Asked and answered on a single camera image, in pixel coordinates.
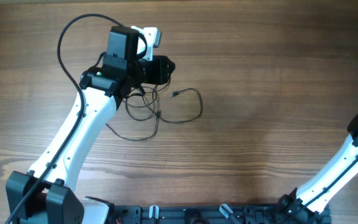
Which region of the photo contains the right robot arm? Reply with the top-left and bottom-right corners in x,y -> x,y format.
275,113 -> 358,223

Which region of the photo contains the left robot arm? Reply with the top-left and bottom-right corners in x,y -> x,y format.
6,26 -> 175,223

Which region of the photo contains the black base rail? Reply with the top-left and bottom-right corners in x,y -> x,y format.
110,203 -> 332,224

